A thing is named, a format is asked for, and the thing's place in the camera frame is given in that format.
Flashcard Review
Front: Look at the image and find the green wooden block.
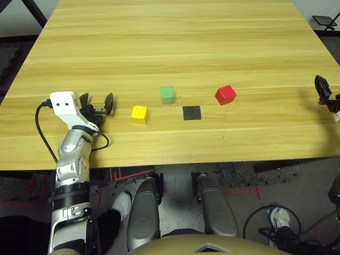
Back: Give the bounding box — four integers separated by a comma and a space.
159, 85, 176, 105

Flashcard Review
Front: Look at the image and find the black foam floor mat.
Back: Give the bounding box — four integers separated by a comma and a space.
0, 45, 22, 81

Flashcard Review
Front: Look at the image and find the black stand with flat plate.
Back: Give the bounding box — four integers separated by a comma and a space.
311, 15, 339, 31

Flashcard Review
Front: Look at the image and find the tan robot torso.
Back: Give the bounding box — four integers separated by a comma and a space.
127, 235, 288, 255

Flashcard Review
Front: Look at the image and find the grey robot leg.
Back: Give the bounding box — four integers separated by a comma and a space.
126, 177, 162, 251
195, 173, 240, 239

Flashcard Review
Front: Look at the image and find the black metal frame bar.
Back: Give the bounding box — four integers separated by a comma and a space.
22, 0, 49, 29

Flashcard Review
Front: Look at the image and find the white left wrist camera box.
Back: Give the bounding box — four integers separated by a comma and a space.
49, 91, 100, 131

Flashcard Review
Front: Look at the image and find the thin black gripper wire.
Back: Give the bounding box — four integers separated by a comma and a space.
91, 131, 110, 151

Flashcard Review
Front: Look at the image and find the black square pad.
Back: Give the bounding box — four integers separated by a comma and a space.
182, 105, 202, 121

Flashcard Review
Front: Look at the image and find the red wooden block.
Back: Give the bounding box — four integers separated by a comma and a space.
215, 84, 237, 106

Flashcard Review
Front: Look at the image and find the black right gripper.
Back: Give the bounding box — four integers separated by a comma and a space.
314, 75, 340, 114

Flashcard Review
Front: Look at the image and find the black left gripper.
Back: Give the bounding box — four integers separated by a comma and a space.
79, 92, 115, 126

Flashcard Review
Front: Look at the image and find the white sneaker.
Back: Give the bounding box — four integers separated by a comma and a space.
110, 191, 132, 222
266, 207, 292, 248

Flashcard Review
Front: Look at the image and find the black trouser leg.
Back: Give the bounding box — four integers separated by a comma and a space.
89, 209, 123, 255

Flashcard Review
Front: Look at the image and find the grey robot left leg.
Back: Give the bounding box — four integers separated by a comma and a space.
126, 177, 162, 251

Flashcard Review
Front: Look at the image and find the grey robot right leg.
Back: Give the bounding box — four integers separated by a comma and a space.
195, 173, 240, 239

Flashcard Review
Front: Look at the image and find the yellow wooden block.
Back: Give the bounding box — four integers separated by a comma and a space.
130, 105, 149, 125

